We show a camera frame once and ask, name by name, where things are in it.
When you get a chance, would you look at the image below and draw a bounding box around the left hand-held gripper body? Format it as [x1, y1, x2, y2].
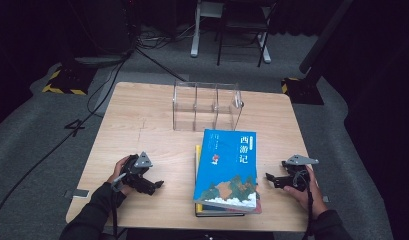
[120, 151, 154, 192]

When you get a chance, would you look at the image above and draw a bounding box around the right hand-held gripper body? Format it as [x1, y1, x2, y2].
[284, 154, 320, 192]

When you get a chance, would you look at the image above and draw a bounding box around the red illustrated book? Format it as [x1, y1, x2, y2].
[205, 186, 263, 215]

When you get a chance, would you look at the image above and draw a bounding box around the yellow book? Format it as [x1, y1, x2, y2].
[195, 144, 204, 214]

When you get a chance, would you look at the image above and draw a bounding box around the blue book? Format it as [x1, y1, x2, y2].
[192, 128, 259, 213]

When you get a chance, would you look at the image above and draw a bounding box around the black book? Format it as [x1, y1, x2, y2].
[195, 211, 245, 218]

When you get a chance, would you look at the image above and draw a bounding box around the clear acrylic book rack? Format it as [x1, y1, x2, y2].
[172, 80, 245, 132]

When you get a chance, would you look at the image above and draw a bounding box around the person's right hand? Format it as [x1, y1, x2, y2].
[283, 165, 328, 219]

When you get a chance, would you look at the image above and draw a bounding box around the black yellow striped stand base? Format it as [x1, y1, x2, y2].
[41, 64, 98, 96]
[281, 77, 325, 106]

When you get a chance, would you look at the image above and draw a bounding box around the white desk leg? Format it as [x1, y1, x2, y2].
[258, 31, 272, 64]
[190, 0, 223, 58]

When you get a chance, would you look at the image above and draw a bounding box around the grey flat stand base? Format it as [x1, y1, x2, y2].
[75, 54, 126, 68]

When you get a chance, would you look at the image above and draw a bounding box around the black folding chair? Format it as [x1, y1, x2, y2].
[215, 0, 276, 68]

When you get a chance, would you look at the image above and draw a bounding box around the black slanted pole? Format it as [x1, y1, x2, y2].
[298, 0, 355, 75]

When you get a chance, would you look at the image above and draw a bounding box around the black equipment case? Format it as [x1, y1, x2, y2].
[68, 0, 140, 58]

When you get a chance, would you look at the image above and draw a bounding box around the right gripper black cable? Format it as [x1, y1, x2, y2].
[292, 169, 315, 240]

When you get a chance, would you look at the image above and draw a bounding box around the looped black floor cable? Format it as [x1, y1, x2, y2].
[86, 56, 126, 118]

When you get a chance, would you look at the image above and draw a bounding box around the long black floor cable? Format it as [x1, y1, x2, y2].
[0, 49, 136, 231]

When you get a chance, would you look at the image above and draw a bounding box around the thin black floor cable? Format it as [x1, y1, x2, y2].
[135, 46, 188, 83]

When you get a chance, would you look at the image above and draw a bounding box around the tangle of floor cables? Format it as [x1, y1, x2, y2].
[136, 23, 196, 51]

